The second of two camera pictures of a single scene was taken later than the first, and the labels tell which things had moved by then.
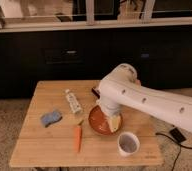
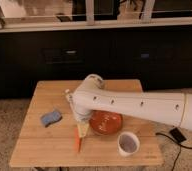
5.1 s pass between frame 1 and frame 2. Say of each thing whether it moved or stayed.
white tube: stayed
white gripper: moved
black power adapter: stayed
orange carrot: stayed
